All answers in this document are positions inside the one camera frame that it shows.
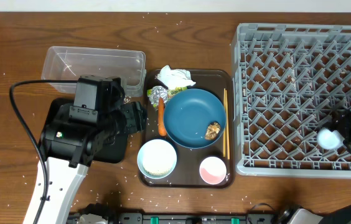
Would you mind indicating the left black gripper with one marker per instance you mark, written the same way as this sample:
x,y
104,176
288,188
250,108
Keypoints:
x,y
136,116

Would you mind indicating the small blue cup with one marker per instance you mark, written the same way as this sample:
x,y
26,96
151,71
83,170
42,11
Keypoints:
x,y
329,140

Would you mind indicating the large blue plate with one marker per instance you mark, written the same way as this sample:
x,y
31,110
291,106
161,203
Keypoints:
x,y
187,115

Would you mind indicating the small pink cup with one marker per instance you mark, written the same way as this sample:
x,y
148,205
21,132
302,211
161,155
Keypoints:
x,y
212,170

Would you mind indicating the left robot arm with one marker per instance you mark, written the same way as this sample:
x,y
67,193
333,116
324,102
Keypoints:
x,y
97,102

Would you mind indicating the grey dishwasher rack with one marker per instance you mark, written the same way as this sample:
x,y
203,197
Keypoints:
x,y
288,80

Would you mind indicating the orange carrot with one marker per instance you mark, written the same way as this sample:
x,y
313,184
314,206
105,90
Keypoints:
x,y
161,127

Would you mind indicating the crumpled aluminium foil ball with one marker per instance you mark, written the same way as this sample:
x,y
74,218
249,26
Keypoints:
x,y
155,93

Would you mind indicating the black plastic tray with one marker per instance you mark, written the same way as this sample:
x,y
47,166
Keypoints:
x,y
116,152

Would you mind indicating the green snack wrapper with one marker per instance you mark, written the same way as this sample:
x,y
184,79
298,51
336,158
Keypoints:
x,y
175,91

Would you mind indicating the light blue rice bowl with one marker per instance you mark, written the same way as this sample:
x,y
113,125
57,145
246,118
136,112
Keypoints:
x,y
156,159

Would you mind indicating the crumpled white tissue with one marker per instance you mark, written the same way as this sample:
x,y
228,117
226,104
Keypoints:
x,y
175,78

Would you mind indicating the dark brown serving tray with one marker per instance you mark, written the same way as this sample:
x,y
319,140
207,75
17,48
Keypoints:
x,y
186,172

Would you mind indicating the brown food scrap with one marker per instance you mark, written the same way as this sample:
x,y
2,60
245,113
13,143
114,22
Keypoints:
x,y
213,130

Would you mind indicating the clear plastic bin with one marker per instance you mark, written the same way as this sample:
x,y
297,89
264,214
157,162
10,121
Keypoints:
x,y
69,63

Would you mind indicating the right wooden chopstick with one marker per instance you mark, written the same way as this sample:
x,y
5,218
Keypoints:
x,y
227,136

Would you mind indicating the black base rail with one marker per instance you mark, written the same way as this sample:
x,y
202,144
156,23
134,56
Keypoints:
x,y
139,218

